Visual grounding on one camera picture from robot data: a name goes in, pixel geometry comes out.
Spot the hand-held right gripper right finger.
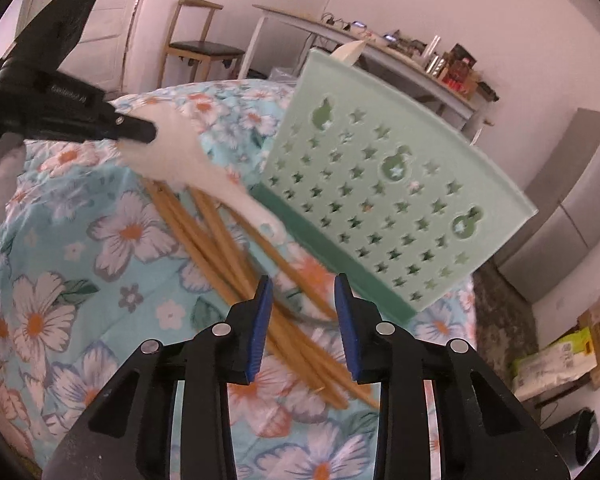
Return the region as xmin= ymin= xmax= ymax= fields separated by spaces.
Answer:
xmin=334 ymin=272 xmax=571 ymax=480

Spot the green white bag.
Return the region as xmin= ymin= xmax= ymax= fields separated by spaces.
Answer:
xmin=510 ymin=327 xmax=593 ymax=396

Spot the mint green utensil holder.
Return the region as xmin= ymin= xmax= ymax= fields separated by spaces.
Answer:
xmin=250 ymin=47 xmax=539 ymax=326

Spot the wooden chair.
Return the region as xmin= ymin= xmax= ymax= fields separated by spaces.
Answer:
xmin=157 ymin=0 xmax=246 ymax=91

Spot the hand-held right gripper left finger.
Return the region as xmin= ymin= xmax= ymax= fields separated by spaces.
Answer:
xmin=42 ymin=275 xmax=276 ymax=480

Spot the white ceramic spoon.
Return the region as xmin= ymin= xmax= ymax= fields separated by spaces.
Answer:
xmin=112 ymin=102 xmax=287 ymax=242
xmin=330 ymin=40 xmax=368 ymax=68

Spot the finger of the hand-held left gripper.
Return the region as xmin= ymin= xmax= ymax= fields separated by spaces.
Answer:
xmin=107 ymin=102 xmax=157 ymax=144

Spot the silver can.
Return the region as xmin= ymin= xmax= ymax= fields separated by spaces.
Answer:
xmin=422 ymin=35 xmax=443 ymax=76

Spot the white panel door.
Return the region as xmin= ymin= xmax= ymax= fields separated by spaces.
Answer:
xmin=15 ymin=0 xmax=153 ymax=96

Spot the pale grey cabinet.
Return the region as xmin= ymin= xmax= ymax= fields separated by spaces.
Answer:
xmin=495 ymin=107 xmax=600 ymax=303

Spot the pile of wooden chopsticks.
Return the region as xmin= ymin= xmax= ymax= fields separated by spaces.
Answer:
xmin=142 ymin=177 xmax=381 ymax=411

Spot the floral blue blanket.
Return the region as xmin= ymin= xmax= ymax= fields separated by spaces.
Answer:
xmin=0 ymin=80 xmax=476 ymax=480

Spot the white table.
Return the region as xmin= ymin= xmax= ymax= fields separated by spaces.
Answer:
xmin=240 ymin=4 xmax=496 ymax=136

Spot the brown red box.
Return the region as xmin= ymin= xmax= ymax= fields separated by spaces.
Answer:
xmin=442 ymin=44 xmax=481 ymax=96

